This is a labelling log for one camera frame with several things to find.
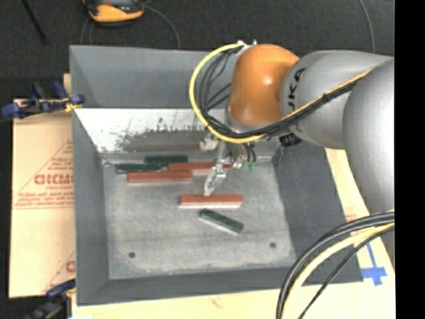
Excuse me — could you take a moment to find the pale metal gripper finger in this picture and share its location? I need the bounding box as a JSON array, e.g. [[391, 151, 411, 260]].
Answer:
[[212, 170, 229, 193], [203, 168, 218, 197]]

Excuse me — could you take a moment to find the red-brown flat block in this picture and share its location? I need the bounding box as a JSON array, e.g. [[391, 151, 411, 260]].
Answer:
[[167, 161, 230, 177], [178, 193, 244, 210], [127, 169, 194, 186]]

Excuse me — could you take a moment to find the dark green flat block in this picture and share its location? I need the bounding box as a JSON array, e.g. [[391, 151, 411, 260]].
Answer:
[[115, 163, 169, 174], [198, 208, 245, 235], [144, 154, 189, 166]]

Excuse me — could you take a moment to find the grey metal bin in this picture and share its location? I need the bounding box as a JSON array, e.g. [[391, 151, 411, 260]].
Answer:
[[68, 45, 363, 306]]

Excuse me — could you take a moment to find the brown cardboard board, red print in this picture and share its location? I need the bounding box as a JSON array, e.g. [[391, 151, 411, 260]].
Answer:
[[8, 73, 77, 298]]

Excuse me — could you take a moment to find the black cylinder on white bracket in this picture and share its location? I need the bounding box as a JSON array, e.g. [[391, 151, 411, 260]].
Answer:
[[270, 132, 303, 165]]

